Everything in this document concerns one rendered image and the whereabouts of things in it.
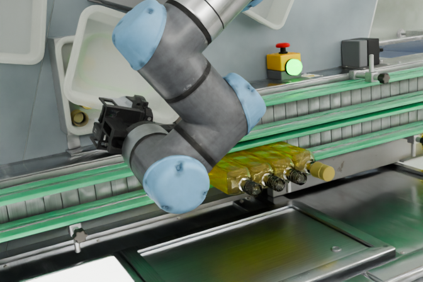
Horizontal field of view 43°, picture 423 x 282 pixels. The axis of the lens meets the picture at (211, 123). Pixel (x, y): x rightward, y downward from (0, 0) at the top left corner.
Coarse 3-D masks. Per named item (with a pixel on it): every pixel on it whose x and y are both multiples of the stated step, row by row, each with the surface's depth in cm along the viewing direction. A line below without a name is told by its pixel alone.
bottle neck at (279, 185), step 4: (264, 176) 116; (268, 176) 115; (272, 176) 114; (276, 176) 114; (264, 180) 115; (268, 180) 114; (272, 180) 113; (276, 180) 112; (280, 180) 113; (284, 180) 113; (264, 184) 116; (268, 184) 114; (272, 184) 113; (276, 184) 115; (280, 184) 114; (284, 184) 113; (272, 188) 114; (276, 188) 113; (280, 188) 113
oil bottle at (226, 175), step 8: (224, 160) 123; (216, 168) 119; (224, 168) 117; (232, 168) 117; (240, 168) 116; (216, 176) 120; (224, 176) 116; (232, 176) 114; (240, 176) 114; (248, 176) 115; (216, 184) 120; (224, 184) 117; (232, 184) 114; (224, 192) 118; (232, 192) 115; (240, 192) 115
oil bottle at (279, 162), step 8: (248, 152) 129; (256, 152) 127; (264, 152) 127; (272, 152) 126; (264, 160) 122; (272, 160) 121; (280, 160) 120; (288, 160) 121; (280, 168) 119; (280, 176) 119
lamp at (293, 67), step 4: (288, 60) 146; (292, 60) 145; (296, 60) 145; (288, 64) 145; (292, 64) 145; (296, 64) 145; (300, 64) 146; (288, 68) 145; (292, 68) 145; (296, 68) 145; (300, 68) 146; (288, 72) 146; (292, 72) 145; (296, 72) 146
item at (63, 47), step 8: (64, 40) 117; (72, 40) 117; (56, 48) 116; (64, 48) 124; (56, 56) 117; (64, 56) 124; (64, 64) 124; (64, 72) 125; (64, 96) 119; (64, 104) 119; (72, 104) 127; (64, 112) 120; (88, 112) 129; (96, 112) 130; (88, 120) 129; (72, 128) 121; (80, 128) 123; (88, 128) 123
